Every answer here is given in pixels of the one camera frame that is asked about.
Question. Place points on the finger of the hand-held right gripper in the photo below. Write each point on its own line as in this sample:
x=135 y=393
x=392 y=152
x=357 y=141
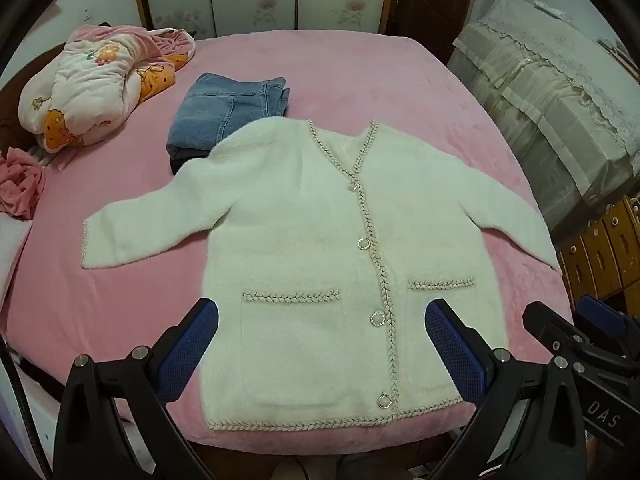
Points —
x=602 y=315
x=550 y=327

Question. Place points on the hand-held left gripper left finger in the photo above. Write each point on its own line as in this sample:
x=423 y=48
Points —
x=187 y=347

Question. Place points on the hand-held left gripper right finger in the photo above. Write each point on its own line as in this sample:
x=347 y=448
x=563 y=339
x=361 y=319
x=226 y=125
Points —
x=452 y=347

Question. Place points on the white fuzzy cardigan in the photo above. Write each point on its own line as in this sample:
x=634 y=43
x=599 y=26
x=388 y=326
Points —
x=310 y=255

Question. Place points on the wooden drawer cabinet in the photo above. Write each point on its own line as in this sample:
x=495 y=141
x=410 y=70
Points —
x=600 y=255

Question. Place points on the beige lace furniture cover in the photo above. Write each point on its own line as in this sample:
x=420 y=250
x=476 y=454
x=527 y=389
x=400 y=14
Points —
x=550 y=100

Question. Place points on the pink crumpled cloth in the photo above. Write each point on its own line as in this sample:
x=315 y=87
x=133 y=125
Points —
x=20 y=185

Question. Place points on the folded blue jeans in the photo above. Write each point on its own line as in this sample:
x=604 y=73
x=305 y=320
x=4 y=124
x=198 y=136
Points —
x=220 y=110

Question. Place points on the pink bed blanket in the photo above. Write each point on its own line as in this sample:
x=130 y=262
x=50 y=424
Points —
x=400 y=90

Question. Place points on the white and pink quilt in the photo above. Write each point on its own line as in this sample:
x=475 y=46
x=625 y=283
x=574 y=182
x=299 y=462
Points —
x=95 y=85

